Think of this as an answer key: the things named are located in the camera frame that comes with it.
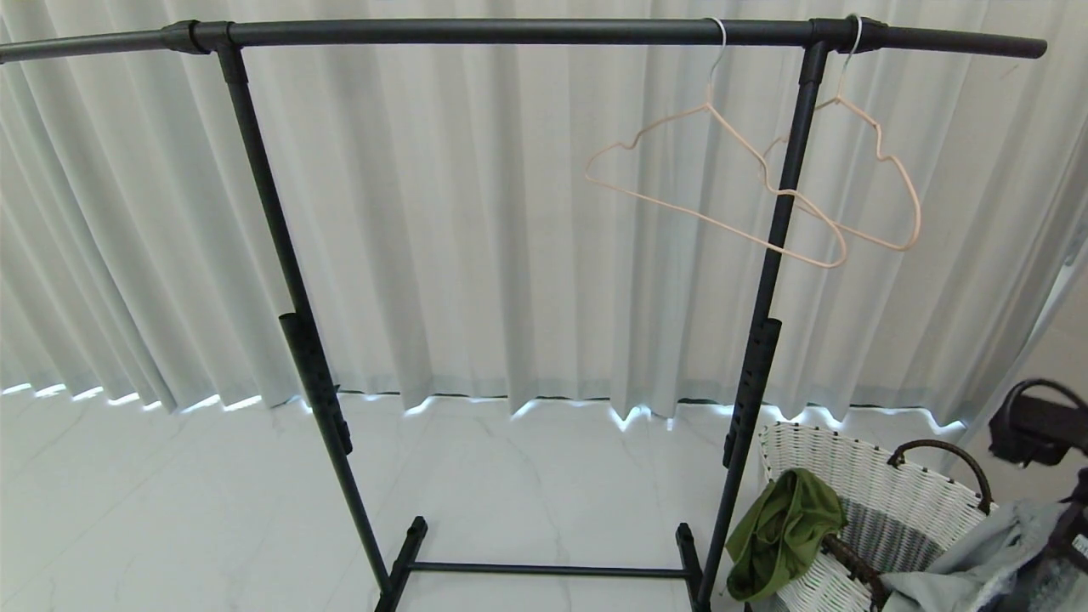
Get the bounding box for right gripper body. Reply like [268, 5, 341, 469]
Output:
[986, 466, 1088, 612]

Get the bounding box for pale grey shorts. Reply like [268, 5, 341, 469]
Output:
[880, 500, 1074, 612]

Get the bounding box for white laundry basket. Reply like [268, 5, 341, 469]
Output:
[756, 422, 995, 612]

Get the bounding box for pink clothes hanger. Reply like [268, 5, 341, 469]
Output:
[584, 19, 849, 269]
[762, 15, 923, 252]

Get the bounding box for black clothes rack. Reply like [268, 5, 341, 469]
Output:
[0, 15, 1048, 612]

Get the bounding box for green garment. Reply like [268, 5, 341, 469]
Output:
[725, 467, 848, 603]

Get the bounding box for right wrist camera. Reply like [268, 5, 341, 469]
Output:
[989, 393, 1088, 467]

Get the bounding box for black cable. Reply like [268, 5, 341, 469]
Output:
[993, 378, 1088, 426]

